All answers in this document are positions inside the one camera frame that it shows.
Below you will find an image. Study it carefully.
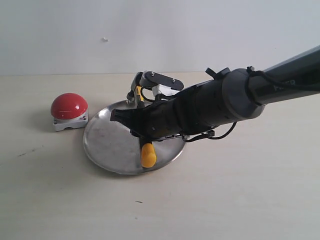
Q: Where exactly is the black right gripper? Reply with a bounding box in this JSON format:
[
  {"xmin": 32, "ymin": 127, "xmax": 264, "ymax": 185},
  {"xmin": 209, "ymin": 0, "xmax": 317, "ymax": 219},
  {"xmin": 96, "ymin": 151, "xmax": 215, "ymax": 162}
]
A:
[{"xmin": 110, "ymin": 100, "xmax": 180, "ymax": 140}]

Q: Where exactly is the black and yellow claw hammer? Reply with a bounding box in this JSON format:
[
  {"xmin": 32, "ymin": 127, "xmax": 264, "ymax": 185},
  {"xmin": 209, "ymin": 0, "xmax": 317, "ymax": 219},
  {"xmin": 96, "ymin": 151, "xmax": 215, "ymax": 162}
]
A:
[{"xmin": 127, "ymin": 72, "xmax": 157, "ymax": 168}]

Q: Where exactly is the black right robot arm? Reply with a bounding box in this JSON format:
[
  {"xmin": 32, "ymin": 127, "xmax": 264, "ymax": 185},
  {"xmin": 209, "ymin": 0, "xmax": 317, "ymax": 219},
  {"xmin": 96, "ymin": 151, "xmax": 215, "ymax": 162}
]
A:
[{"xmin": 110, "ymin": 47, "xmax": 320, "ymax": 142}]

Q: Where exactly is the red dome push button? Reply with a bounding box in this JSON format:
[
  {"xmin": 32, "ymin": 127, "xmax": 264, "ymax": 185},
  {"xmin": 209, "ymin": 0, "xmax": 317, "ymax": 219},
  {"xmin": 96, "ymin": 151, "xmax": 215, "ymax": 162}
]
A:
[{"xmin": 50, "ymin": 92, "xmax": 89, "ymax": 132}]

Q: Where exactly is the round stainless steel plate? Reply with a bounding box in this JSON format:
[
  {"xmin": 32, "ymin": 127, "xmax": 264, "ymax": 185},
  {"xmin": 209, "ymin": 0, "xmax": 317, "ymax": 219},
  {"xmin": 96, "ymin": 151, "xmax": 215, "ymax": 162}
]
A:
[{"xmin": 82, "ymin": 100, "xmax": 186, "ymax": 175}]

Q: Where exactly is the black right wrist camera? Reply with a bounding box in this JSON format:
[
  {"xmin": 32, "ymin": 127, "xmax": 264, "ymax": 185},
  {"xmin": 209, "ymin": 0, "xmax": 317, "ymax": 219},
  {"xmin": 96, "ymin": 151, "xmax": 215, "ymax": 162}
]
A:
[{"xmin": 138, "ymin": 71, "xmax": 184, "ymax": 97}]

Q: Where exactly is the black right camera cable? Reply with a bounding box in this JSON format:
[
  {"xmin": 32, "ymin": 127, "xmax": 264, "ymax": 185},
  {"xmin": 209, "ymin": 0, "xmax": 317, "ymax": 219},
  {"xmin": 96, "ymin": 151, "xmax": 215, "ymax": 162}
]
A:
[{"xmin": 182, "ymin": 121, "xmax": 238, "ymax": 143}]

